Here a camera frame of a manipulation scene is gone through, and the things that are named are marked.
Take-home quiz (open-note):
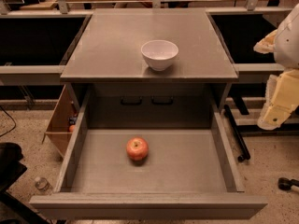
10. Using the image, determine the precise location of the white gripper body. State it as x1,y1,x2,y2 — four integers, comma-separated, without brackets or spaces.
262,69,299,128

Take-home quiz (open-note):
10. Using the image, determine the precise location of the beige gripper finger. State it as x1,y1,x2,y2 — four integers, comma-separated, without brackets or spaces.
253,30,277,54
257,75,282,130

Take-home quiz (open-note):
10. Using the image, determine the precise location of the red apple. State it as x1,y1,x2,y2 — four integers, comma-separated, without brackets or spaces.
126,137,149,161

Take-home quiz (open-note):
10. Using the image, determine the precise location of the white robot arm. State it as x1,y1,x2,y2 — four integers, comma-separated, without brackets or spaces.
253,5,299,130

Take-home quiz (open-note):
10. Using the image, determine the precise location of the grey open top drawer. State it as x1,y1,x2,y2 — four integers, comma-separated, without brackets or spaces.
30,84,267,219

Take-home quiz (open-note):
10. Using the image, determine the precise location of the grey cabinet counter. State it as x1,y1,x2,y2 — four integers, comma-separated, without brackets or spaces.
61,8,238,83

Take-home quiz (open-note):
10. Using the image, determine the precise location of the black caster wheel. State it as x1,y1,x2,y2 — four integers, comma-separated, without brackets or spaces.
278,177,299,190

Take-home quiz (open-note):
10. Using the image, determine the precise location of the white ceramic bowl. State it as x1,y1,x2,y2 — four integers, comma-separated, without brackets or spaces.
140,40,178,71

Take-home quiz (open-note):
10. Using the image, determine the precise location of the small orange ball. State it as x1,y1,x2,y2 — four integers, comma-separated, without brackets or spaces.
68,125,76,132

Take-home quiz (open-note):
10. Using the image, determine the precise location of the wooden side box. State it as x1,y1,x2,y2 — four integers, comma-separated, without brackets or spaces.
44,87,77,157

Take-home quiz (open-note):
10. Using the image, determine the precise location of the clear plastic water bottle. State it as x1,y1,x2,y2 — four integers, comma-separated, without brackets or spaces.
35,176,50,192

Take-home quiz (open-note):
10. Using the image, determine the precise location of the black chair base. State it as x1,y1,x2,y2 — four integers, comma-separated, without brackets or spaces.
0,142,49,224

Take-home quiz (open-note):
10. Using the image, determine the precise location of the black floor cable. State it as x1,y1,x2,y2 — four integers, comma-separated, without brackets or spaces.
0,105,18,138

